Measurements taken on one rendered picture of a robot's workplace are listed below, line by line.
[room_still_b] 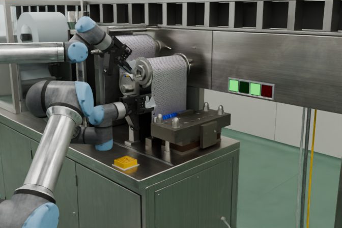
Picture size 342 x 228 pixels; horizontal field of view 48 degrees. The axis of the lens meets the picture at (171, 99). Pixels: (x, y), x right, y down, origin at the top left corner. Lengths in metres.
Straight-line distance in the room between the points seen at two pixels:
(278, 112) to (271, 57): 2.80
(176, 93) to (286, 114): 2.69
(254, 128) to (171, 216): 3.14
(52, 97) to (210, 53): 0.92
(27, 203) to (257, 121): 3.83
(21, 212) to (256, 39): 1.19
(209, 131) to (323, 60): 0.59
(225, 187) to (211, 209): 0.13
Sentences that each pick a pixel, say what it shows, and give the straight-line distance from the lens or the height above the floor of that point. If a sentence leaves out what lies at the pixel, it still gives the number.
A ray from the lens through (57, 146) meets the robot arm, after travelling 1.18.
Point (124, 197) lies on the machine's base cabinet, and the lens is 1.66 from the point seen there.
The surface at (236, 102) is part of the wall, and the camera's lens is 4.80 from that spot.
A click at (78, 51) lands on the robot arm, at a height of 1.39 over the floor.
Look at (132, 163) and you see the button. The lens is 1.61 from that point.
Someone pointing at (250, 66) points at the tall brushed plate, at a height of 1.28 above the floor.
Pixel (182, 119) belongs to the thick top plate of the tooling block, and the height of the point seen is 1.03.
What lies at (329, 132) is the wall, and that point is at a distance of 4.28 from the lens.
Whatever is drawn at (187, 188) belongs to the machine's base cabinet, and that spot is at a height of 0.77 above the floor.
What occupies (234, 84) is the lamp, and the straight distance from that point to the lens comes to 1.84.
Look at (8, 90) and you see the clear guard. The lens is 2.65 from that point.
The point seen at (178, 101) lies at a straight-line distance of 1.92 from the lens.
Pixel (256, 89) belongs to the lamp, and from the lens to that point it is 1.78.
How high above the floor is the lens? 1.54
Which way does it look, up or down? 13 degrees down
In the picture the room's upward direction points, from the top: straight up
